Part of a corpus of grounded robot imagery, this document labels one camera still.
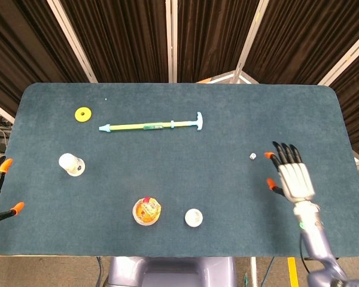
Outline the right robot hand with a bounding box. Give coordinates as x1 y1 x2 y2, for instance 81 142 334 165
264 141 316 202

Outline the white plastic cup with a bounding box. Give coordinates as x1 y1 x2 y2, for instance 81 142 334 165
58 152 86 178

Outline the yellow floor tape strip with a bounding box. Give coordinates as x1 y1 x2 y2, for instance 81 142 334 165
287 257 299 287

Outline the round white lidded tin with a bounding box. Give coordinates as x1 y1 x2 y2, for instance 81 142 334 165
184 208 203 228

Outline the dark teal table cloth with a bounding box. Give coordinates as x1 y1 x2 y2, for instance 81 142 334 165
0 83 359 258

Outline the orange jelly cup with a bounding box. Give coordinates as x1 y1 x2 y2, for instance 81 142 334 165
132 196 163 226

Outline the green blue toy water pump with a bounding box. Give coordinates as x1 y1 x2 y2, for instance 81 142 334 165
98 111 203 133

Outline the grey robot torso base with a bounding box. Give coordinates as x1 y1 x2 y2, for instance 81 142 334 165
108 256 237 287

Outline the dark curtain partition screen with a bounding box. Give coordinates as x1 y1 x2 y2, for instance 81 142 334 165
0 0 359 159

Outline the black floor cable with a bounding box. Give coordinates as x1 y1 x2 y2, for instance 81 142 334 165
299 231 311 274

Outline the yellow ring disc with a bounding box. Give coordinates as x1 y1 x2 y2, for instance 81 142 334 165
74 106 93 123

